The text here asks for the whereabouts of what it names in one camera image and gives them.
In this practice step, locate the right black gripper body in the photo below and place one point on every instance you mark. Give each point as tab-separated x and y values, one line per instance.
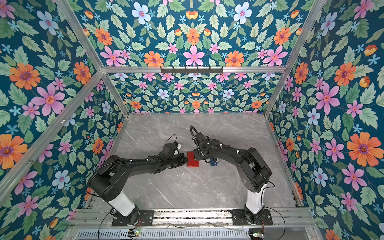
198	154

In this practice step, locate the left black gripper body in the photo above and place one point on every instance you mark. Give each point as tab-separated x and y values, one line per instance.
177	161

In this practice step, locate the red leather card holder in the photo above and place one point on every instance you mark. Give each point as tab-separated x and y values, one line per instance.
192	162

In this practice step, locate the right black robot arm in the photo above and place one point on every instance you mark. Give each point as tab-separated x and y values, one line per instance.
253	170

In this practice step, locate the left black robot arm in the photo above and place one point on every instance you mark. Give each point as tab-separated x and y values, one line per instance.
109	181

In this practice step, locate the blue card tray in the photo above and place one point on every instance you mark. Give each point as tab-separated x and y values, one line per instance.
213	162

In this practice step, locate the black hook rack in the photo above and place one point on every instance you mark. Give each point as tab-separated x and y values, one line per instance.
191	70

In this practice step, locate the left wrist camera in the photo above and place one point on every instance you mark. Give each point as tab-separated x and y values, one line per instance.
176	145

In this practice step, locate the aluminium mounting rail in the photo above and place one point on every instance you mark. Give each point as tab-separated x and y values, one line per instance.
279	218

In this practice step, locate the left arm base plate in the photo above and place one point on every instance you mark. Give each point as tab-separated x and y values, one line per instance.
135	218

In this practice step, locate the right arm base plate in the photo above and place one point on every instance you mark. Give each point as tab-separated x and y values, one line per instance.
245	218

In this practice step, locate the white vented cable duct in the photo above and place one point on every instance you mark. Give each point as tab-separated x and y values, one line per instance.
163	234

